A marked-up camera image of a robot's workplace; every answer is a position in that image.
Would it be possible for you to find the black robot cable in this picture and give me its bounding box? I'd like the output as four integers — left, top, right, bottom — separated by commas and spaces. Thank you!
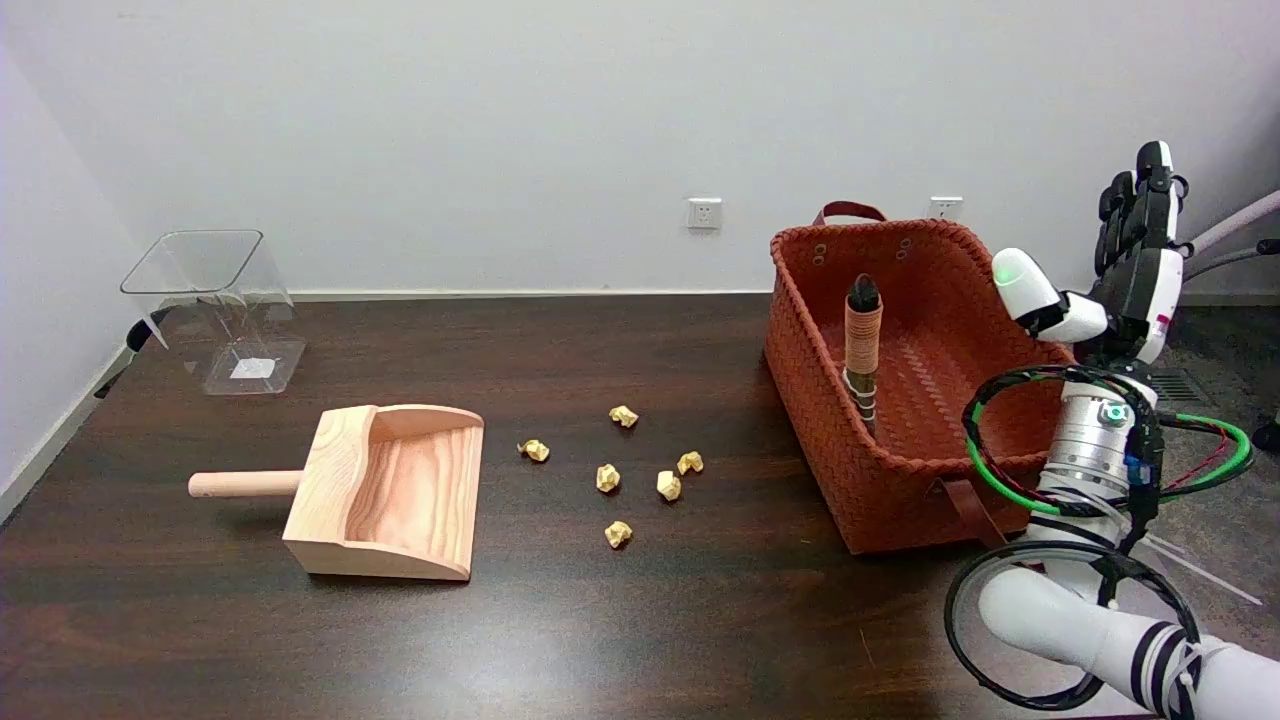
944, 540, 1202, 712

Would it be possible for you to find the white cable tie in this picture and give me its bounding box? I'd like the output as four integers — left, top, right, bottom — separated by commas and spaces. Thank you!
1140, 533, 1264, 607

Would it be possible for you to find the floor vent grille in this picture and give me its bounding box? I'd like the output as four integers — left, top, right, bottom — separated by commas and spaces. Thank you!
1148, 367, 1218, 406

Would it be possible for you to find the green robot cable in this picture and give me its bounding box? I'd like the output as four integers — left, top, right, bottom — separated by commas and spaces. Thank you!
964, 366, 1255, 518

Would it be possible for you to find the orange-brown woven basket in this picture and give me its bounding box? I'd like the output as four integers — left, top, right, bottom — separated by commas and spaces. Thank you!
764, 201, 1079, 556

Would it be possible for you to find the small brown hand broom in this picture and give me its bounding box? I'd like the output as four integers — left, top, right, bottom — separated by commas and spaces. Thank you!
843, 273, 885, 437

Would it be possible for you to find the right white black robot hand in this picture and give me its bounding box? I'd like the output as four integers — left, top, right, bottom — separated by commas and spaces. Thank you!
992, 140, 1193, 367

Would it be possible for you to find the wooden dustpan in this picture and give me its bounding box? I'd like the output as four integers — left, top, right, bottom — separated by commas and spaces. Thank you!
188, 404, 486, 582

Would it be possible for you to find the black furniture base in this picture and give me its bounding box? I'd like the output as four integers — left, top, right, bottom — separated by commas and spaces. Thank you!
94, 319, 173, 400

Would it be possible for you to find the clear plastic container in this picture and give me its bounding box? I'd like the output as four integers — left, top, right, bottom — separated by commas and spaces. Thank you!
120, 229, 307, 397

